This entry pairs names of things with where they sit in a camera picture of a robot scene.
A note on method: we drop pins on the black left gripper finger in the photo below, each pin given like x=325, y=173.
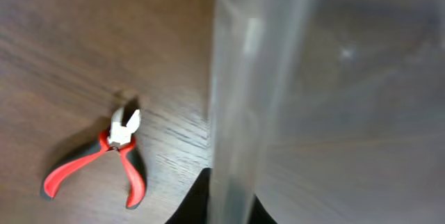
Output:
x=193, y=208

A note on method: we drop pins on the red handled pliers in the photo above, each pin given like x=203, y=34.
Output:
x=119, y=137

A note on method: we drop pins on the clear plastic container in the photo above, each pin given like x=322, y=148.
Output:
x=328, y=111

